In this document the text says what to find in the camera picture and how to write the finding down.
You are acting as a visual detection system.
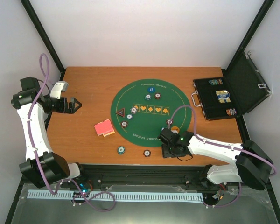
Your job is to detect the blue small blind button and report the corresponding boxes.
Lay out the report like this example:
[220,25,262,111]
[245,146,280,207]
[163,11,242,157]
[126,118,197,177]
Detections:
[147,86,155,93]

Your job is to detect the triangular all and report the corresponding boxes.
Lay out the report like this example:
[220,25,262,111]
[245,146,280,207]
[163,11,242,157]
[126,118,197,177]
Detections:
[115,108,126,117]

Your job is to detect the brown 100 chip top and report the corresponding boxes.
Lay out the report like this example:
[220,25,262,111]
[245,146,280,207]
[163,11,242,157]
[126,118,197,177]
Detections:
[154,93,161,99]

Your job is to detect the silver case handle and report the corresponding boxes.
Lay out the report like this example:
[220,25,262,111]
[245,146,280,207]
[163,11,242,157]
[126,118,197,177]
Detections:
[191,91,203,107]

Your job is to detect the green 50 chip top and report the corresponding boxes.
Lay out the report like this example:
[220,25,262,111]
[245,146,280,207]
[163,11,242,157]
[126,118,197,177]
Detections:
[145,94,152,100]

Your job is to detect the green blue 50 chip stack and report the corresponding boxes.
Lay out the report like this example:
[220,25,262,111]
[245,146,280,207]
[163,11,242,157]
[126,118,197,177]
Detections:
[117,146,126,155]

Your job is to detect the red backed card deck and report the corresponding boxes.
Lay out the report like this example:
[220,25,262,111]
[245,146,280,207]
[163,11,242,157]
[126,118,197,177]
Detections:
[94,121,104,136]

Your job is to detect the blue gold card deck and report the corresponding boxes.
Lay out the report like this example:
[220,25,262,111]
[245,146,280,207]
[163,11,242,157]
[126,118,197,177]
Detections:
[216,90,231,103]

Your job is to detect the chips row in case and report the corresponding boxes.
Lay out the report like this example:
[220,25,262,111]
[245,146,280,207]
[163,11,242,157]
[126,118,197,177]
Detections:
[208,78,223,85]

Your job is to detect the yellow playing card box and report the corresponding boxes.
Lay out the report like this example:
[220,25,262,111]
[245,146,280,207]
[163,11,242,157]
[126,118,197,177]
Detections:
[103,119,115,137]

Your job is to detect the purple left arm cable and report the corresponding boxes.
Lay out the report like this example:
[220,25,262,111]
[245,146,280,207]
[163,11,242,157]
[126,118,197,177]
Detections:
[28,53,117,212]

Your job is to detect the red white chips in case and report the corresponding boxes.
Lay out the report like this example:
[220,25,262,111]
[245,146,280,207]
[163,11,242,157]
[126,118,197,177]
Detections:
[226,108,237,116]

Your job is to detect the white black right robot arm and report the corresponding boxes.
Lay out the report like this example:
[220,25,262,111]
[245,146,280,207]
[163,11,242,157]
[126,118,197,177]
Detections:
[158,128,273,190]

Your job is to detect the brown 100 chip stack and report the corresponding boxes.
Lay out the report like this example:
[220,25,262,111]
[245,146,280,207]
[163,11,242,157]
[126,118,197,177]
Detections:
[143,150,151,157]

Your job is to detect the orange big blind button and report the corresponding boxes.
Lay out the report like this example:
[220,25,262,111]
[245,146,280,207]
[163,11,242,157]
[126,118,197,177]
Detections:
[171,126,180,132]

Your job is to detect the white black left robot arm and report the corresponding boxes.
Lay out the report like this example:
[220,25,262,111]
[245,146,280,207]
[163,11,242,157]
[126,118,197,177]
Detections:
[11,77,88,188]

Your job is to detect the black aluminium frame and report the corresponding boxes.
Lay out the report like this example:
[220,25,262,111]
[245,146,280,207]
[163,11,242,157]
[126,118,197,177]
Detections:
[4,0,280,224]

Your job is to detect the round green poker mat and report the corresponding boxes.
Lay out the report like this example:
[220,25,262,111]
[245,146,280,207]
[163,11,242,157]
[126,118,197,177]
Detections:
[111,79,192,147]

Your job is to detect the light blue cable duct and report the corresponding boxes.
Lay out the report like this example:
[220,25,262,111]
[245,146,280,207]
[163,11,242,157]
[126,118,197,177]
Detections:
[27,189,203,203]

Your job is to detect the black poker case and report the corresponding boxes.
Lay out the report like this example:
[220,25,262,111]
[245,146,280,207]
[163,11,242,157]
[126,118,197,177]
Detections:
[193,51,272,120]

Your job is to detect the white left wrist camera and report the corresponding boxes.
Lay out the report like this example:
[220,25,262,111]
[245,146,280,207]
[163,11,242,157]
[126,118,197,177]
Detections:
[50,81,69,99]

